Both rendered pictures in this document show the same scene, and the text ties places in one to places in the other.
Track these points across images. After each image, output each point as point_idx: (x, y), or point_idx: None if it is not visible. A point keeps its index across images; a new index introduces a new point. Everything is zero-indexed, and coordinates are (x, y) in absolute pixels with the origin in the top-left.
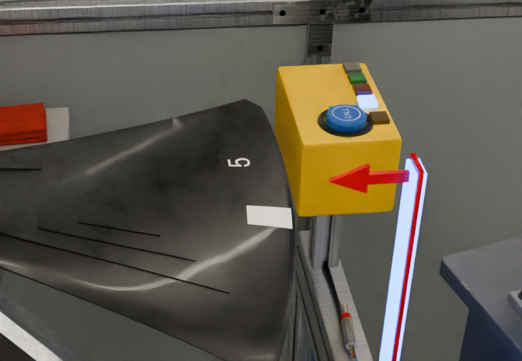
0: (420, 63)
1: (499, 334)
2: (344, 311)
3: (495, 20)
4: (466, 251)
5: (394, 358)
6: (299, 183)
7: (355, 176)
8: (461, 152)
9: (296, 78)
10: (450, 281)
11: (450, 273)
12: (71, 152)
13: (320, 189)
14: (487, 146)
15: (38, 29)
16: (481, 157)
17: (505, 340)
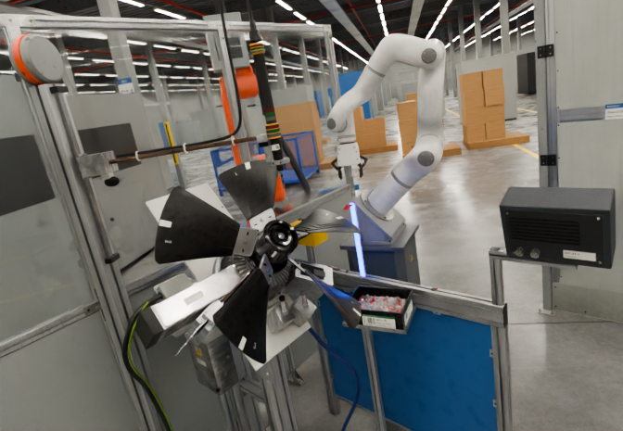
0: None
1: (362, 247)
2: (329, 266)
3: (296, 217)
4: (342, 243)
5: (361, 244)
6: (312, 238)
7: (346, 207)
8: (300, 254)
9: (293, 224)
10: (344, 248)
11: (343, 247)
12: (303, 222)
13: (316, 238)
14: (305, 250)
15: None
16: (305, 254)
17: (363, 247)
